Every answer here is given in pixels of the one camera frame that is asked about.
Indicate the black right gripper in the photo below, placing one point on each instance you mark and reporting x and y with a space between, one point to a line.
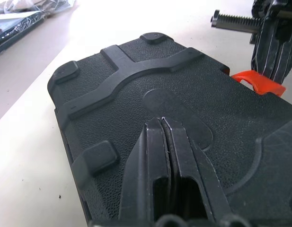
235 22

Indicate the crumpled plastic bag beige contents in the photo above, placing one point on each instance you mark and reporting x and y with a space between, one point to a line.
29 6

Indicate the black plastic tool case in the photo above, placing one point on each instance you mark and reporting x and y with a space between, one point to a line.
160 78

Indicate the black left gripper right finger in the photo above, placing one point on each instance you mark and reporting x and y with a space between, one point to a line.
190 160

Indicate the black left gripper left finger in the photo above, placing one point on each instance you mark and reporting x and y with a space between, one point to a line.
141 170

